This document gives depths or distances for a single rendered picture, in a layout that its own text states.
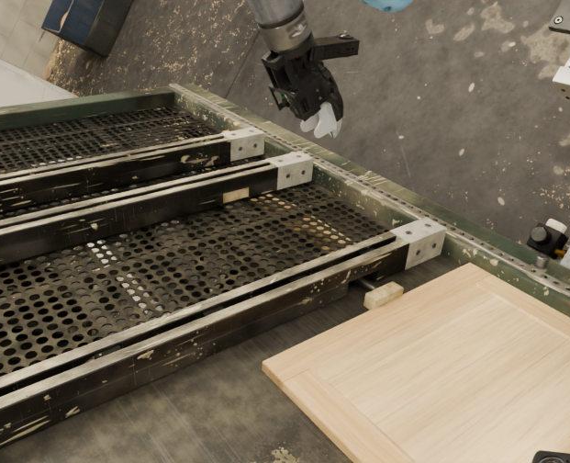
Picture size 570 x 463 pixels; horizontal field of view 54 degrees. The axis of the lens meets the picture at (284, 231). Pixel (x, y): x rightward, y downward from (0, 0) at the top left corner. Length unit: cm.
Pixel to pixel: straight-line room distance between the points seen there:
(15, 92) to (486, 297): 376
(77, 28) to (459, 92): 319
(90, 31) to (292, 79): 403
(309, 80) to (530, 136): 154
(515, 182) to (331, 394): 156
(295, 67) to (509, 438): 65
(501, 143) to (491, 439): 163
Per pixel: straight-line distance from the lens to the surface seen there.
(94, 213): 128
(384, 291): 111
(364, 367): 96
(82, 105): 209
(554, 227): 142
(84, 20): 487
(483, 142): 241
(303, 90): 91
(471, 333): 109
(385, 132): 265
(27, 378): 88
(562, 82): 126
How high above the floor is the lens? 207
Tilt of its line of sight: 47 degrees down
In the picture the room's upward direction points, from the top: 68 degrees counter-clockwise
